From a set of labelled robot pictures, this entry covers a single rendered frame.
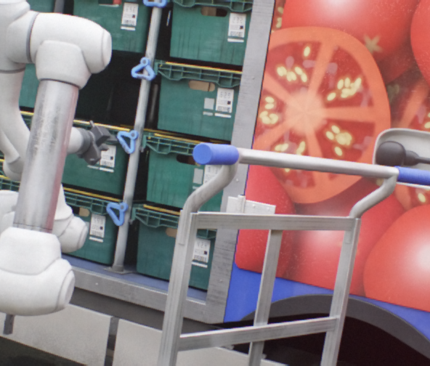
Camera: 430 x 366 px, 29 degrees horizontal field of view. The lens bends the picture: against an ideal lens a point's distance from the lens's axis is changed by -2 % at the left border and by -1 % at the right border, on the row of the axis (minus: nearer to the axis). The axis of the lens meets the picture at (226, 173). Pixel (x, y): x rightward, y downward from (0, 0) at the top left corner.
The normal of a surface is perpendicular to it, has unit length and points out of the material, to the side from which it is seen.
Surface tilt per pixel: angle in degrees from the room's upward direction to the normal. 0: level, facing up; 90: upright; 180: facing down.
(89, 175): 96
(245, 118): 90
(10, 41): 109
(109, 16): 95
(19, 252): 77
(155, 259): 91
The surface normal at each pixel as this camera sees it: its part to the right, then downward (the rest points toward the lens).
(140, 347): -0.42, -0.01
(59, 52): -0.02, -0.02
